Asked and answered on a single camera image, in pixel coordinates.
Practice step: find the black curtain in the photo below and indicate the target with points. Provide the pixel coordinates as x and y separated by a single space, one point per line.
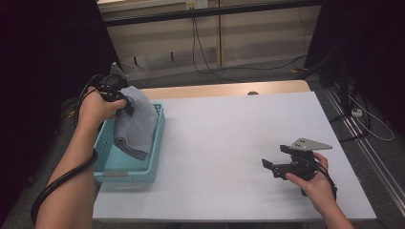
38 63
375 47

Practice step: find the dark table grommet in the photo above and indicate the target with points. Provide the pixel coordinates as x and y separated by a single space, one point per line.
253 93

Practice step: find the person's left hand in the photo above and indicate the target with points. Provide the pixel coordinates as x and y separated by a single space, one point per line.
94 109

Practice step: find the light blue plastic basket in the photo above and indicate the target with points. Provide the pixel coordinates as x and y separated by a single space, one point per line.
130 167

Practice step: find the wooden table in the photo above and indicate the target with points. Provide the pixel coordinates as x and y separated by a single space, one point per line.
207 90

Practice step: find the grey-blue tank top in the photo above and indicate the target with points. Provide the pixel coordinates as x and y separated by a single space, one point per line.
137 124

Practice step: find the metal floor rail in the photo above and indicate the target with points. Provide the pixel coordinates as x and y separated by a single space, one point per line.
372 159

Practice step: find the person's right hand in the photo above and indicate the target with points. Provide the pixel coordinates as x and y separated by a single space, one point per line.
318 194

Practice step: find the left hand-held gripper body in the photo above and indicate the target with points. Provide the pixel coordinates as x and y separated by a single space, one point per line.
113 86

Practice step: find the white power strip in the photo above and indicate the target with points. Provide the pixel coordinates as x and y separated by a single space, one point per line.
357 112

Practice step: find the black metal stand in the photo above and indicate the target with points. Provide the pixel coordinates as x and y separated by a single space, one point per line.
343 82

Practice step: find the black horizontal bar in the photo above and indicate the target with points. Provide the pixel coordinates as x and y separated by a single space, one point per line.
159 17

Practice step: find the white wall socket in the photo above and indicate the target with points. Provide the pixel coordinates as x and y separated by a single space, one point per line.
197 4

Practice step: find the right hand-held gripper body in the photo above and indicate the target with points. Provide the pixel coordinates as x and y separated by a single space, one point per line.
302 167

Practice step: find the white table cover sheet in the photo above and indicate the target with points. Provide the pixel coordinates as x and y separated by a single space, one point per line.
223 159

